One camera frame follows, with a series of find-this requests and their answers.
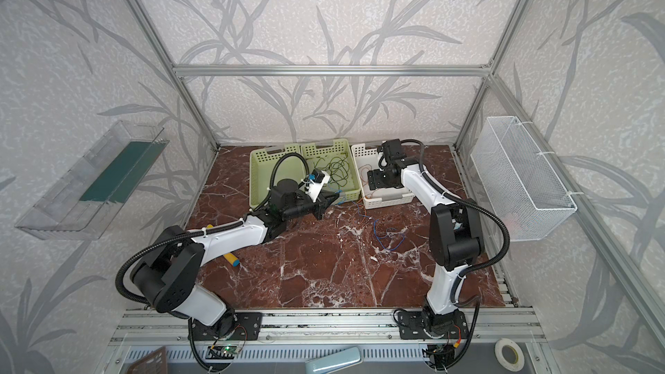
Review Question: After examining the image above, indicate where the orange cable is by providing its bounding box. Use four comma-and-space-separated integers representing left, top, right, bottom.
357, 163, 375, 193

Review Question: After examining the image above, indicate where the black cable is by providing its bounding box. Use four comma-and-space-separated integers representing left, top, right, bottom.
324, 154, 354, 188

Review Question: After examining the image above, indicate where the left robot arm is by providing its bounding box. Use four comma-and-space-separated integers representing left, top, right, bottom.
115, 178, 339, 329

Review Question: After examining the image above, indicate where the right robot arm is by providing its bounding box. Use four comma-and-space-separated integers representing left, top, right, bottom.
367, 139, 511, 338

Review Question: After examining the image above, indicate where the white perforated basket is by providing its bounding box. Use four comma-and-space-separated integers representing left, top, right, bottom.
351, 143, 415, 210

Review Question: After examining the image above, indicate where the left light green basket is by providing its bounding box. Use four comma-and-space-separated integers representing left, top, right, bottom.
249, 144, 310, 209

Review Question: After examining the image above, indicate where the light green basket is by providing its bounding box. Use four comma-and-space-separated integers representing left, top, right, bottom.
301, 139, 361, 204
249, 144, 310, 209

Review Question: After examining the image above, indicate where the middle light green basket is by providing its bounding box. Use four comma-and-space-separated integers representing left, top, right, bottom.
301, 139, 361, 204

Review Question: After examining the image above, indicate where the yellow scoop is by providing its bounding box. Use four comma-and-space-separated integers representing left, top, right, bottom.
202, 226, 242, 267

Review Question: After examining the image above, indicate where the white tape roll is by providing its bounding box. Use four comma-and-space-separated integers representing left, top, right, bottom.
495, 338, 526, 372

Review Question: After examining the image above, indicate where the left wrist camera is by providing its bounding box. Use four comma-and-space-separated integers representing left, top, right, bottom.
305, 169, 331, 202

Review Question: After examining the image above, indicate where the white wire mesh basket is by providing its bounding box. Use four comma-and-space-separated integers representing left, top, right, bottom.
471, 116, 578, 242

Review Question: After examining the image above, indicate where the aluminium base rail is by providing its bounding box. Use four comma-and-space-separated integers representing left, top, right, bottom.
100, 308, 552, 373

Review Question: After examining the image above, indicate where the clear plastic wall shelf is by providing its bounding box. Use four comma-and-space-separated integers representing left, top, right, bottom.
16, 121, 170, 241

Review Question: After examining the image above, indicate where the aluminium frame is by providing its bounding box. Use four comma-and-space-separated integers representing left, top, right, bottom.
123, 0, 664, 346

